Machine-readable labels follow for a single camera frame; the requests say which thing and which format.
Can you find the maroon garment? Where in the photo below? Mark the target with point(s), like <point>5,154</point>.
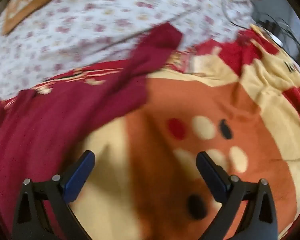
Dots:
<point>52,130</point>

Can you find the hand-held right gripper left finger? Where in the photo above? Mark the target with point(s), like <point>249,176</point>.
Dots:
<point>80,176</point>

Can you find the brown patterned cloth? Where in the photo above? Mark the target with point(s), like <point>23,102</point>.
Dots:
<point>32,0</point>

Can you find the white floral bed sheet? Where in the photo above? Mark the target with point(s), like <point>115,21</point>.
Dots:
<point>102,17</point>

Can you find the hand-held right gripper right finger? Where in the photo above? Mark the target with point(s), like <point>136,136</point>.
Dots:
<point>213,177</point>

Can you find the red orange cream printed blanket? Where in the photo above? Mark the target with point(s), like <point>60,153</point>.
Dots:
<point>190,100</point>

